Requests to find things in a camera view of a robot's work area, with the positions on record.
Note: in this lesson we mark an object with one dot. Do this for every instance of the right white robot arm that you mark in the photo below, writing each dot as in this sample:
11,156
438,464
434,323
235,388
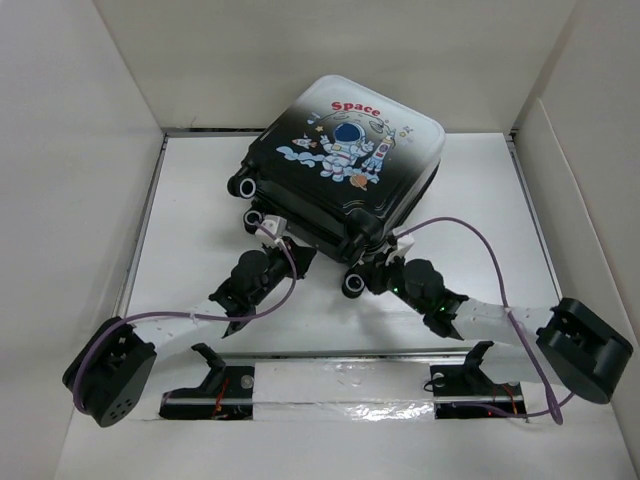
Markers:
567,344

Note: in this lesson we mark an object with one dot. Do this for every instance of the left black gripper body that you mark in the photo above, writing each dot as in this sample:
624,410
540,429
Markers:
279,266

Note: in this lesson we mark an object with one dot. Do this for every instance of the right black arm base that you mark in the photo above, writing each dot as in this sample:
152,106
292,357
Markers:
462,396

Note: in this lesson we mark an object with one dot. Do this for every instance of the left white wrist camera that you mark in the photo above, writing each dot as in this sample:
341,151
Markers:
270,231

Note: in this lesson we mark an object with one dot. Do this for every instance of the black suitcase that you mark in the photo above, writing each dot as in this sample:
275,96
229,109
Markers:
343,165

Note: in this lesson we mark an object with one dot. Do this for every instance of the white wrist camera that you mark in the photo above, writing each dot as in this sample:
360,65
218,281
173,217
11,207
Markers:
270,231
400,241

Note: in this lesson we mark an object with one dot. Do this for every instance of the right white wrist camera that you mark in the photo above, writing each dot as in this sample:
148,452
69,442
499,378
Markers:
400,241

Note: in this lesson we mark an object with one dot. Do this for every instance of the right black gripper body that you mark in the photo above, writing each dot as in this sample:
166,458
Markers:
391,278

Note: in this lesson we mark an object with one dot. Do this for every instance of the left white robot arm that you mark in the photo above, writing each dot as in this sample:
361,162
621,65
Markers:
108,377

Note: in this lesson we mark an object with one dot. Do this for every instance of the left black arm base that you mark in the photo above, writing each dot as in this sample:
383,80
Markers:
223,396

